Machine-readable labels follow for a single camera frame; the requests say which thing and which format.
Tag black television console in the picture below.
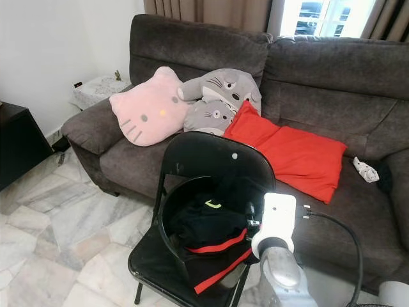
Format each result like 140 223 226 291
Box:
0 102 54 191

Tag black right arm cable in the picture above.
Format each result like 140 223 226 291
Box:
296 205 365 307

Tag pink Hello Kitty pillow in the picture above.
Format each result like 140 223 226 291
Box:
109 67 192 146

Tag black laundry basket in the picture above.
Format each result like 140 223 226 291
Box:
158 176 269 292

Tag small grey Totoro cushion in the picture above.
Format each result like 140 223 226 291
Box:
183 98 238 135

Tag red cushion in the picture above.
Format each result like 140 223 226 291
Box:
222 100 348 204

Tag black garment with neon logo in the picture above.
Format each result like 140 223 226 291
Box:
169 185 256 250

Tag black folding chair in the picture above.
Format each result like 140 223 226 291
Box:
128 131 277 307

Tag bright window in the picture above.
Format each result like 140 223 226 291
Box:
280 0 378 37

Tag brown curtain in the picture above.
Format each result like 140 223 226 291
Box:
144 0 272 33
361 0 409 40

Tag dark brown fabric sofa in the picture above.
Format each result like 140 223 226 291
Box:
61 14 409 295

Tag side table with lace cloth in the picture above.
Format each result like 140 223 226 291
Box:
72 75 132 111

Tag large grey Totoro plush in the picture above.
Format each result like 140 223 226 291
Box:
178 68 263 116

